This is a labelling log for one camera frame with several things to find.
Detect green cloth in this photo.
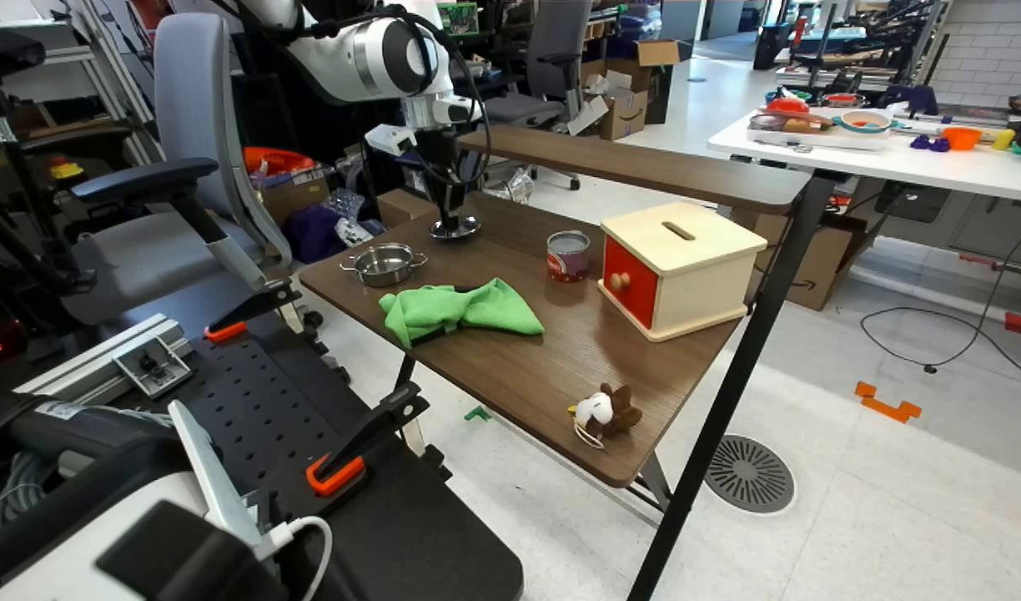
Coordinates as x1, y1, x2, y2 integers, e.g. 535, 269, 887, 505
378, 274, 548, 350

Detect thin black floor cable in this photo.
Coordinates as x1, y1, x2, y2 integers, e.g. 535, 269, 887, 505
857, 202, 1021, 378

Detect black flat device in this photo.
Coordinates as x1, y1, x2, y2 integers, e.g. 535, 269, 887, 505
92, 496, 293, 601

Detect open cardboard boxes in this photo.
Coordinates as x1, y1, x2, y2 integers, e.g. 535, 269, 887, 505
578, 35, 685, 144

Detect white metal bracket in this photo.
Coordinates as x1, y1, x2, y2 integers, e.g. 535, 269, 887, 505
164, 398, 274, 552

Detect round metal floor drain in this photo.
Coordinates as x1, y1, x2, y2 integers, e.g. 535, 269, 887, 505
702, 433, 800, 517

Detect black clamp with orange handle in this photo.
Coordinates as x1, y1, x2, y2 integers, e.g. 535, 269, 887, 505
299, 350, 432, 501
201, 278, 302, 346

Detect dark red cup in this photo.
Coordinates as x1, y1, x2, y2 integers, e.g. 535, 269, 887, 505
541, 227, 597, 282

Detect white charging cable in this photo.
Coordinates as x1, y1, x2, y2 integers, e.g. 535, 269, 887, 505
268, 511, 339, 601

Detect silver metal pot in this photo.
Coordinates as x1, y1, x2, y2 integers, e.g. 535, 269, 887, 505
336, 239, 431, 290

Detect wooden box with red drawer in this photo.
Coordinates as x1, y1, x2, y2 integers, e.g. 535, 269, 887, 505
595, 200, 772, 343

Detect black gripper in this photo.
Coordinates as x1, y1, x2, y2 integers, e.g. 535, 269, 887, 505
415, 122, 475, 227

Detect silver metal pot lid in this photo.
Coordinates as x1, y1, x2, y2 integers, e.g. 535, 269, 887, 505
426, 209, 485, 246

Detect black camera tripod stand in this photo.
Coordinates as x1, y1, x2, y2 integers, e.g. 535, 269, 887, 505
0, 28, 95, 297

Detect silver aluminium extrusion rail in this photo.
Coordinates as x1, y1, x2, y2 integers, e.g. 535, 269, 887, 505
10, 310, 193, 399

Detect white background table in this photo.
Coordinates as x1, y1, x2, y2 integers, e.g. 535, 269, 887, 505
707, 101, 1021, 208

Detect small brown white plush toy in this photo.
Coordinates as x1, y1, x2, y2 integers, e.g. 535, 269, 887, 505
564, 380, 648, 453

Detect wooden workbench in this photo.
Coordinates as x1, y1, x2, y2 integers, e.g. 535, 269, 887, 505
480, 119, 817, 216

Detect orange bowl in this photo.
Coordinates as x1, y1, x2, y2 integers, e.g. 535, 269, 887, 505
937, 122, 986, 153

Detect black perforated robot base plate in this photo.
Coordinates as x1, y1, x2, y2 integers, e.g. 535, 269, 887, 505
171, 317, 526, 601

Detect grey padded office chair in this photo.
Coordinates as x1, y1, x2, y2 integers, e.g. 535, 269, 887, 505
61, 11, 299, 327

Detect cardboard box under shelf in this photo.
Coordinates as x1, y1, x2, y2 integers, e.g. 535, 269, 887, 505
752, 202, 861, 312

